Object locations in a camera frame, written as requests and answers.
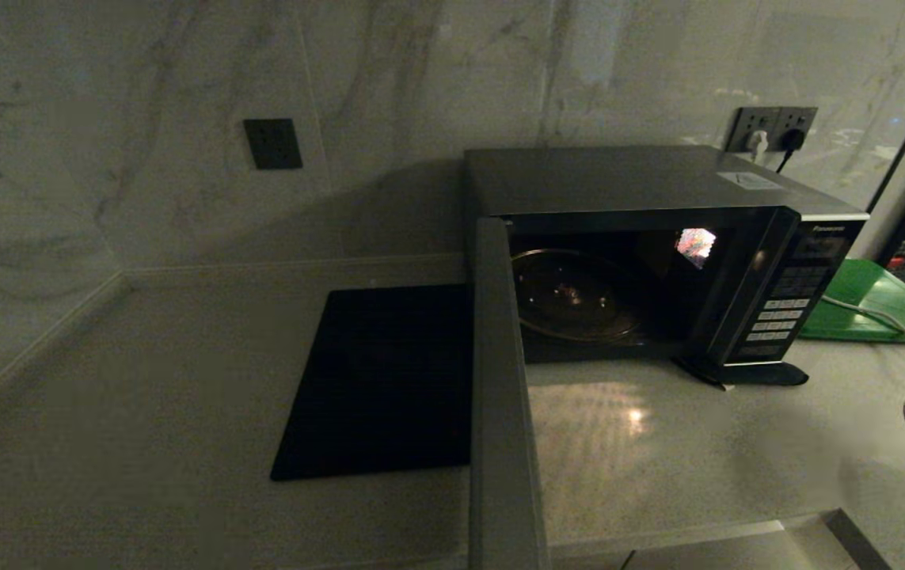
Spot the black glass microwave door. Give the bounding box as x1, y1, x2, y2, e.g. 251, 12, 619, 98
468, 215, 554, 570

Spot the silver black microwave oven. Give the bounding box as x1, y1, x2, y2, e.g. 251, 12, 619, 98
464, 144, 871, 374

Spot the black glass induction cooktop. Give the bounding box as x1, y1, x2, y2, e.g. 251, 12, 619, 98
270, 283, 475, 483

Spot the green plastic cutting board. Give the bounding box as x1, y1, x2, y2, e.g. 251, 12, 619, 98
798, 257, 905, 346

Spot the single black wall socket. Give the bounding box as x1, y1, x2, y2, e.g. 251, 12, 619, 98
242, 117, 305, 171

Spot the double grey wall socket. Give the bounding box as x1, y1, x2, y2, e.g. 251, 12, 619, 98
726, 105, 819, 154

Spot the black plug with cable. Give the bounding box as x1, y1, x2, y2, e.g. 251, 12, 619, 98
774, 127, 808, 175

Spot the white power cable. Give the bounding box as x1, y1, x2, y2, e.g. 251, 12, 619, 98
819, 294, 905, 367

